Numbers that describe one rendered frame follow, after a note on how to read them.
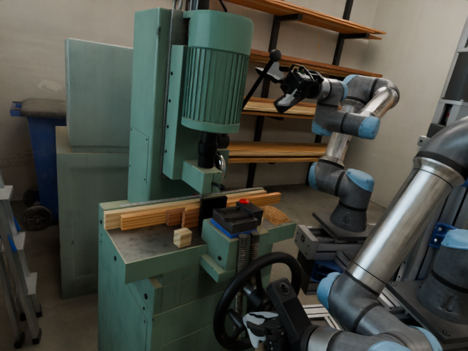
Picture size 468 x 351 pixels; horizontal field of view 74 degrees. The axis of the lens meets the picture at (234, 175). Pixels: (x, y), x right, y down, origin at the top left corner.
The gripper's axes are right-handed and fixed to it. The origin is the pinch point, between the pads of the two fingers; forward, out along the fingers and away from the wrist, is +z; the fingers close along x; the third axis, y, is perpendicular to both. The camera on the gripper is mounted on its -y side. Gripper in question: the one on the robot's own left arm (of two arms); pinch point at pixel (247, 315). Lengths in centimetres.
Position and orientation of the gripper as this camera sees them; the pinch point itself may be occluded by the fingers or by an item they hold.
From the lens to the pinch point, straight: 76.7
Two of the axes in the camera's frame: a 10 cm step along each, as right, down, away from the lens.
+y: 1.7, 9.8, -1.0
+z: -5.7, 1.8, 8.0
